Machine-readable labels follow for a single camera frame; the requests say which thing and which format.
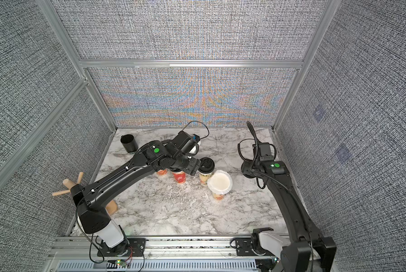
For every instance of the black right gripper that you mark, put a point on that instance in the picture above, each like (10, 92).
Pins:
(247, 169)

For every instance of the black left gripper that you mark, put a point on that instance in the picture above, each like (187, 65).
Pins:
(192, 166)

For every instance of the black plastic cup lid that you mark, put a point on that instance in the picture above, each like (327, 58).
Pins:
(207, 165)

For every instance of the red milk tea paper cup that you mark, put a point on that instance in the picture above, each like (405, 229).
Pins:
(179, 176)

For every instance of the yellow paper cup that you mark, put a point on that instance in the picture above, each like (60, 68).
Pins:
(203, 178)

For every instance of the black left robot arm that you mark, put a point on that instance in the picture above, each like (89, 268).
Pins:
(152, 150)

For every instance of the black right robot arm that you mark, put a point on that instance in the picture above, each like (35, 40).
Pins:
(308, 250)

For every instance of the black cylindrical cup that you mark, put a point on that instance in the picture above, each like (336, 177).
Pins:
(129, 143)

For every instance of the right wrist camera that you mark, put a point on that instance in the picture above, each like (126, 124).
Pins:
(266, 152)

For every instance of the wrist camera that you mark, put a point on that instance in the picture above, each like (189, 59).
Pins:
(187, 144)
(266, 152)

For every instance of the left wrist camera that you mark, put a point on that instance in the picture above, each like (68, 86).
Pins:
(187, 144)

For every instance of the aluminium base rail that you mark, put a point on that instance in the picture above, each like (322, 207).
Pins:
(213, 253)

